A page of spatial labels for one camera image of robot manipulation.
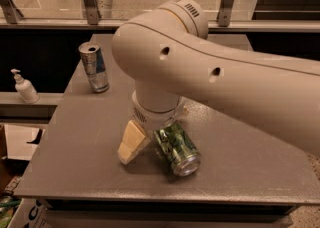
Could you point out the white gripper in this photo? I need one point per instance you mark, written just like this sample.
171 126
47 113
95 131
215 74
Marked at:
154 118

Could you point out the green soda can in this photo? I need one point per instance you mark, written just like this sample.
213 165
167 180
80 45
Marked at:
181 153

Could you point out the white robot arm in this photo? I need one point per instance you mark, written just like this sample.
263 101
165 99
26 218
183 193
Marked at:
167 53

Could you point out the silver blue energy drink can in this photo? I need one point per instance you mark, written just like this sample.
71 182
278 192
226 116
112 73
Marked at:
94 66

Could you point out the white pump lotion bottle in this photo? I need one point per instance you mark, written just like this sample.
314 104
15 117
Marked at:
25 88

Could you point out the white cardboard box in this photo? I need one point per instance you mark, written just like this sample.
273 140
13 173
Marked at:
30 214

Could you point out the grey metal bracket right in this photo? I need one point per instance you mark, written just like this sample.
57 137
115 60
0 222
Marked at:
225 12

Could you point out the grey metal bracket far left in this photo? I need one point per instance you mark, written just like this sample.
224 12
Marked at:
12 14

